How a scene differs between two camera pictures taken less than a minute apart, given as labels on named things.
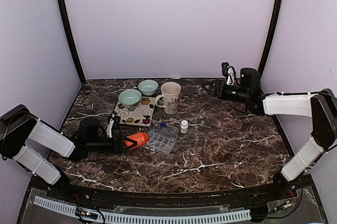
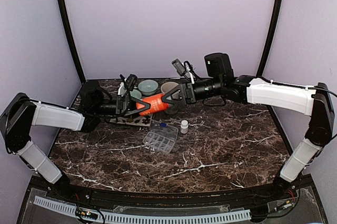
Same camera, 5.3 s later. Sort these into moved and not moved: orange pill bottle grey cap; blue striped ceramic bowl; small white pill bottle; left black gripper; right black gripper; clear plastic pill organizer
Moved: orange pill bottle grey cap; left black gripper; right black gripper
Not moved: clear plastic pill organizer; blue striped ceramic bowl; small white pill bottle
